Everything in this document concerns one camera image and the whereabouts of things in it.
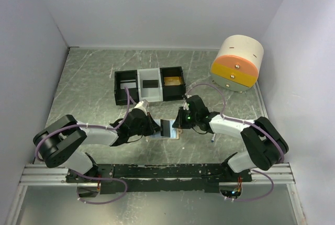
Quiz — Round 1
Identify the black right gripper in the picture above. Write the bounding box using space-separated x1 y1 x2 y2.
172 107 198 129

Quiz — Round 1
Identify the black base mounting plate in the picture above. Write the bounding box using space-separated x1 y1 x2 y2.
66 163 252 194

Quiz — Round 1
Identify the cream round drawer cabinet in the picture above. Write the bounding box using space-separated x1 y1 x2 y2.
210 35 264 92

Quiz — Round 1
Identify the gold card in bin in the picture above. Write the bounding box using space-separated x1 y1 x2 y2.
163 76 183 86

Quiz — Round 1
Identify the black card in bin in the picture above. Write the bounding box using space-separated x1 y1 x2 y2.
142 80 159 88

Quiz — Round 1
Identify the white middle tray bin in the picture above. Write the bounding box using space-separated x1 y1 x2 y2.
137 68 163 103

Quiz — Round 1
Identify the beige leather card holder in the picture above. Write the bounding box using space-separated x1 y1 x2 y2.
146 119 182 141

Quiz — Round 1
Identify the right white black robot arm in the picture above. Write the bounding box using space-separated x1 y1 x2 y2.
173 95 289 182

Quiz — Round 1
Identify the white card in bin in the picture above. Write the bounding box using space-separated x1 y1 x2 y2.
120 81 137 89

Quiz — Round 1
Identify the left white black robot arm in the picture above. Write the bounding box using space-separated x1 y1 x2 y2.
33 108 161 183

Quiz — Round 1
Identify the black right tray bin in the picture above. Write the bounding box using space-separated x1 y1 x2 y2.
160 66 186 102

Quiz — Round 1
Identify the black left tray bin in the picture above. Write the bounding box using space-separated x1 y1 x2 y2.
114 70 139 106

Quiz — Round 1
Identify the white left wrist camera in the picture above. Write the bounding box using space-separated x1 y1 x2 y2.
134 99 149 114

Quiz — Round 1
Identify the black tray bin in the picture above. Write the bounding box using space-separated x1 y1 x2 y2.
114 70 139 106
160 66 186 102

